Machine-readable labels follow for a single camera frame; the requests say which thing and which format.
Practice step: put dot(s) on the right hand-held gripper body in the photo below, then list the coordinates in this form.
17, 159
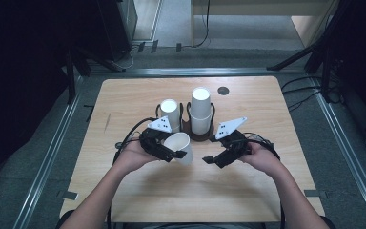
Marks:
236, 143

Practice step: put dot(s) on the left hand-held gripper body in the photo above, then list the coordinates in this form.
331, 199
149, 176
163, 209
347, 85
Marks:
151, 141

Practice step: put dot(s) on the white paper cup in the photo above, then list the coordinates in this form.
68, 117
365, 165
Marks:
171, 109
179, 141
200, 101
200, 125

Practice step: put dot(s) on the person's left hand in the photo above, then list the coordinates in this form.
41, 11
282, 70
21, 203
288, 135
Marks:
133, 157

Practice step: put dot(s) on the person's right hand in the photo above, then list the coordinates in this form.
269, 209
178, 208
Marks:
263, 157

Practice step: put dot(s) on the black round table grommet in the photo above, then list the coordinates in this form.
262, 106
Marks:
223, 91

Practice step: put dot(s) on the black tape strip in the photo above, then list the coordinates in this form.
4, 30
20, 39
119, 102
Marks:
89, 113

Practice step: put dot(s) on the grey tape strip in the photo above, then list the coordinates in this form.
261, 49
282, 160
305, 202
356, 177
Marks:
70, 195
140, 47
178, 47
314, 193
154, 46

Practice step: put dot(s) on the black metal stand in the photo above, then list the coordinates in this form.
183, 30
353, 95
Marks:
76, 63

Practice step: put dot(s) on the black cabinet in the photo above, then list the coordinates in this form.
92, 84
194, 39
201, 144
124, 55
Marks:
114, 28

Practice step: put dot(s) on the black tripod stand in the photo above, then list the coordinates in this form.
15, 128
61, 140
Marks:
317, 47

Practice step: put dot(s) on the light wooden desk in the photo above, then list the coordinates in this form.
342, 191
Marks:
267, 8

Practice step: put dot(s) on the metal floor rail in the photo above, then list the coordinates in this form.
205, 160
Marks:
346, 152
47, 159
197, 72

